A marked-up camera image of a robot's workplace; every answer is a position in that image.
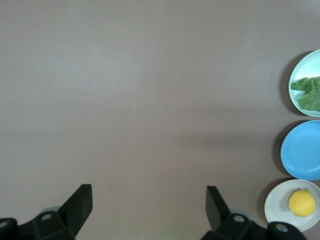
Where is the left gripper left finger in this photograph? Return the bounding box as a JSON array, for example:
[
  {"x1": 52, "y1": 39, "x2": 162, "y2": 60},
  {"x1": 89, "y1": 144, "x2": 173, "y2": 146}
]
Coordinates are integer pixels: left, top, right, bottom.
[{"x1": 32, "y1": 184, "x2": 93, "y2": 240}]

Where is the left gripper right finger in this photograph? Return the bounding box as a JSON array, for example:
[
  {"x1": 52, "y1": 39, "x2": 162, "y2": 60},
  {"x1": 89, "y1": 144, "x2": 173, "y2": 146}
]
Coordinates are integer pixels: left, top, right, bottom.
[{"x1": 205, "y1": 185, "x2": 270, "y2": 240}]

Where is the yellow lemon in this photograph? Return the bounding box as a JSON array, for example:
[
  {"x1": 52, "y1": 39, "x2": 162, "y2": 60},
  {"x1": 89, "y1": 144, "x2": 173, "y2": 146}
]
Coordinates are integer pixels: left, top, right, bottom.
[{"x1": 288, "y1": 188, "x2": 317, "y2": 217}]

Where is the green lettuce leaf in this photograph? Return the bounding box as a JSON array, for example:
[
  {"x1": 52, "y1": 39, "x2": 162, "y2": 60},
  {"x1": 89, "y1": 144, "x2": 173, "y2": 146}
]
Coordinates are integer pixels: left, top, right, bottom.
[{"x1": 290, "y1": 76, "x2": 320, "y2": 112}]

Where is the beige plate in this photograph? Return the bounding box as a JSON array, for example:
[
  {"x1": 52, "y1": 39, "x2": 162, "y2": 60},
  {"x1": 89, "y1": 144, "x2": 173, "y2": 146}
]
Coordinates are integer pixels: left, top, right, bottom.
[{"x1": 264, "y1": 179, "x2": 320, "y2": 232}]

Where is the blue plate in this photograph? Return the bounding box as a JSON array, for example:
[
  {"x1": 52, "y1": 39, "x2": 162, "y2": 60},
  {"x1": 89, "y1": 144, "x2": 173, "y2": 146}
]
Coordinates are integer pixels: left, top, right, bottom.
[{"x1": 279, "y1": 119, "x2": 320, "y2": 181}]

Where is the light green plate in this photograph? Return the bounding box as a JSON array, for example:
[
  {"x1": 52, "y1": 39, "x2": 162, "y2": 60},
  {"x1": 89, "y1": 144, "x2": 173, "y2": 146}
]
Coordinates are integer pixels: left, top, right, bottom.
[{"x1": 287, "y1": 49, "x2": 320, "y2": 117}]

